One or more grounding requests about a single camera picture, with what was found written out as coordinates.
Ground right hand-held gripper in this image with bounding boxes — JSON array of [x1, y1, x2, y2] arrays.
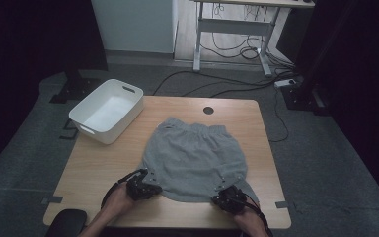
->
[[211, 177, 248, 216]]

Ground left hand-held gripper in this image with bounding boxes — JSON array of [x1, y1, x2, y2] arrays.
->
[[125, 168, 164, 202]]

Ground grey shorts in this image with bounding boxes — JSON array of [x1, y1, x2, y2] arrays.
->
[[138, 117, 260, 203]]

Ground white plastic storage bin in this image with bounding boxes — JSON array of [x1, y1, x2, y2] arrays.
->
[[68, 78, 145, 145]]

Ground person's left hand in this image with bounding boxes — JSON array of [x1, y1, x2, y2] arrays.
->
[[103, 183, 136, 218]]

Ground person's right hand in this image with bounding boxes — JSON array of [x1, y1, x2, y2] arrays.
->
[[233, 204, 265, 230]]

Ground black padded armrest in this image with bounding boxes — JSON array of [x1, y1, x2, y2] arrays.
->
[[44, 208, 89, 237]]

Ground black stand base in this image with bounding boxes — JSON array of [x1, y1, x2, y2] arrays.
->
[[280, 77, 332, 117], [48, 62, 109, 105]]

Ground white power strip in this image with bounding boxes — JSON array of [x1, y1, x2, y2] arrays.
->
[[273, 78, 297, 89]]

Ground black curtain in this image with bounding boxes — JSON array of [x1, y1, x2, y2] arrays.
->
[[0, 0, 109, 181], [275, 0, 379, 216]]

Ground looped black floor cable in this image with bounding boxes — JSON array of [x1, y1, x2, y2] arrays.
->
[[268, 88, 291, 144]]

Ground long black floor cable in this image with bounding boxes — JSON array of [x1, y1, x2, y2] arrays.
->
[[181, 79, 279, 99], [152, 69, 279, 97]]

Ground tangle of cables under desk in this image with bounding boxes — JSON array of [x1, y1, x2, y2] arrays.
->
[[199, 31, 268, 61]]

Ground white desk frame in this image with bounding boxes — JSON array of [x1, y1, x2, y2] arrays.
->
[[190, 0, 316, 78]]

